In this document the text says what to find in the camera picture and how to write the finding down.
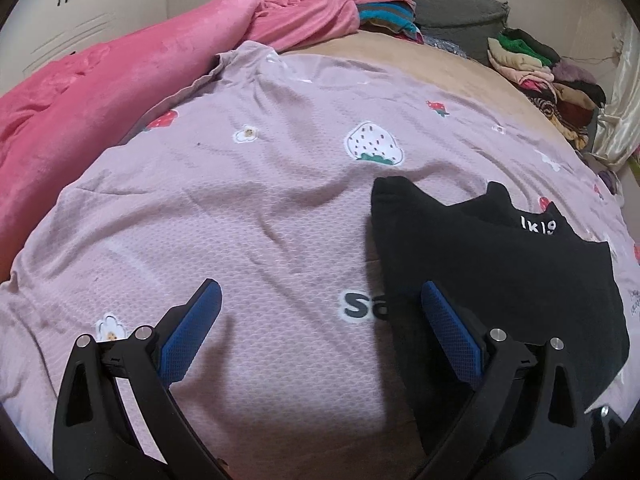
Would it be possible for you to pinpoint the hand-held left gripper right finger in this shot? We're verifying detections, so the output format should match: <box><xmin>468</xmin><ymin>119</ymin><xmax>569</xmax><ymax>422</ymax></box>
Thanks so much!
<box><xmin>412</xmin><ymin>280</ymin><xmax>589</xmax><ymax>480</ymax></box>

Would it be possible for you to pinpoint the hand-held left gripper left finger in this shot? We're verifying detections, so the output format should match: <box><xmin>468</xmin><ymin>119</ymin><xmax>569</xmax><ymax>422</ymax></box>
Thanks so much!
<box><xmin>52</xmin><ymin>279</ymin><xmax>236</xmax><ymax>480</ymax></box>

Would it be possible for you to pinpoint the cream satin curtain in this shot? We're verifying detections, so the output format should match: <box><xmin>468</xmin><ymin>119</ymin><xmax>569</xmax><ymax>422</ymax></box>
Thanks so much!
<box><xmin>587</xmin><ymin>5</ymin><xmax>640</xmax><ymax>171</ymax></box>

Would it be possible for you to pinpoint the pink plush blanket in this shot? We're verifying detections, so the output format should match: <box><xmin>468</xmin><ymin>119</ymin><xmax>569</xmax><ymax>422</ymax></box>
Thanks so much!
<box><xmin>0</xmin><ymin>0</ymin><xmax>362</xmax><ymax>276</ymax></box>

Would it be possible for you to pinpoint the white wardrobe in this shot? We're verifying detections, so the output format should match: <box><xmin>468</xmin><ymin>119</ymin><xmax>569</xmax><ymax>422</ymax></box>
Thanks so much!
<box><xmin>0</xmin><ymin>0</ymin><xmax>236</xmax><ymax>86</ymax></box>

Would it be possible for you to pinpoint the beige bed mattress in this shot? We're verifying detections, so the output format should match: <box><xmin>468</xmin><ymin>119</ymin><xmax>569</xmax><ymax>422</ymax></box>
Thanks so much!
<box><xmin>277</xmin><ymin>27</ymin><xmax>596</xmax><ymax>161</ymax></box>

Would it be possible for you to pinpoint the pile of folded clothes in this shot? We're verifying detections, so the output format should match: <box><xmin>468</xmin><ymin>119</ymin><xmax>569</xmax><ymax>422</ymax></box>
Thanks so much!
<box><xmin>487</xmin><ymin>27</ymin><xmax>608</xmax><ymax>152</ymax></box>

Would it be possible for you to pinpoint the black garment with white print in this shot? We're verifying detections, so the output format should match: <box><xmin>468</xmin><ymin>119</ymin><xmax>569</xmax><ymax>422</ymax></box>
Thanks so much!
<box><xmin>371</xmin><ymin>175</ymin><xmax>631</xmax><ymax>456</ymax></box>

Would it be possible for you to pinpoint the lilac strawberry print sheet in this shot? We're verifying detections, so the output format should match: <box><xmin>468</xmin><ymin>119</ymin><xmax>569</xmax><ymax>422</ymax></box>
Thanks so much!
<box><xmin>0</xmin><ymin>40</ymin><xmax>640</xmax><ymax>480</ymax></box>

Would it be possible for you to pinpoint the colourful striped cloth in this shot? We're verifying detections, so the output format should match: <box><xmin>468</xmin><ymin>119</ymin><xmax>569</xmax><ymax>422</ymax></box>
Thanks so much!
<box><xmin>357</xmin><ymin>2</ymin><xmax>425</xmax><ymax>45</ymax></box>

